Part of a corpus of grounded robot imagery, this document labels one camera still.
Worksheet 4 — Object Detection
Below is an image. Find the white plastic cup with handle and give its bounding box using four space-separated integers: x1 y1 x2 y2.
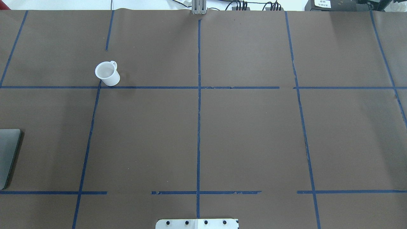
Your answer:
95 60 121 87

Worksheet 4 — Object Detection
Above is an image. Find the grey closed laptop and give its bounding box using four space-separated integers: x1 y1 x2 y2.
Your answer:
0 129 21 190

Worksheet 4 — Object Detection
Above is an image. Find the brown paper table cover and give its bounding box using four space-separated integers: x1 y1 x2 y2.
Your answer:
1 9 406 229

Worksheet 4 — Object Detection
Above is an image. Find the black power strip with plugs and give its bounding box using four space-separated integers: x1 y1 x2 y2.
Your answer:
225 0 284 11

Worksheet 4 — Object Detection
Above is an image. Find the black box with white label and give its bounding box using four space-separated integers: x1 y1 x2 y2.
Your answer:
304 0 371 12

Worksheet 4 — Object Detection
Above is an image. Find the grey aluminium profile post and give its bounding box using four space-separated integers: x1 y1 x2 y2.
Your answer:
191 0 207 15

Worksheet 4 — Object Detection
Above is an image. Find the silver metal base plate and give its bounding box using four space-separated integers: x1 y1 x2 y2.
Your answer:
155 219 239 229

